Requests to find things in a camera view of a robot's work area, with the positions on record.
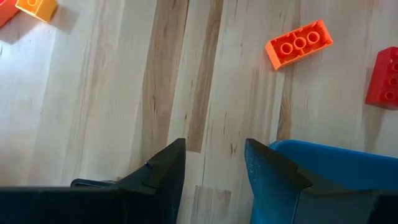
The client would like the long red toy brick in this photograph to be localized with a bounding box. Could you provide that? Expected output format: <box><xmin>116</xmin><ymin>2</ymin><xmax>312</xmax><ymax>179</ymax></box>
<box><xmin>364</xmin><ymin>45</ymin><xmax>398</xmax><ymax>110</ymax></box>

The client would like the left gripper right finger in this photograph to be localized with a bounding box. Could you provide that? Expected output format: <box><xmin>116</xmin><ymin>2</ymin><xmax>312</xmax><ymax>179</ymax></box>
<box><xmin>244</xmin><ymin>139</ymin><xmax>398</xmax><ymax>224</ymax></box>

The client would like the yellow toy brick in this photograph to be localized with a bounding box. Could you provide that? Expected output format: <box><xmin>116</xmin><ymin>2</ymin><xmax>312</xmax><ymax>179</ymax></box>
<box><xmin>14</xmin><ymin>0</ymin><xmax>58</xmax><ymax>23</ymax></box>

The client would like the blue plastic tray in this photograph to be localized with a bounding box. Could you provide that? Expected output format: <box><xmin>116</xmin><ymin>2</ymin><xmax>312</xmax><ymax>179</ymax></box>
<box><xmin>269</xmin><ymin>139</ymin><xmax>398</xmax><ymax>192</ymax></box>

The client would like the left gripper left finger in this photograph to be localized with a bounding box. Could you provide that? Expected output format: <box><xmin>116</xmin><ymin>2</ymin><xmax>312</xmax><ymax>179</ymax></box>
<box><xmin>0</xmin><ymin>138</ymin><xmax>187</xmax><ymax>224</ymax></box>

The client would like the orange toy brick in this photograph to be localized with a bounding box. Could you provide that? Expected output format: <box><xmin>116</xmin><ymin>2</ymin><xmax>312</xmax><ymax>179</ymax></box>
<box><xmin>0</xmin><ymin>0</ymin><xmax>20</xmax><ymax>28</ymax></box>
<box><xmin>264</xmin><ymin>19</ymin><xmax>334</xmax><ymax>71</ymax></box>

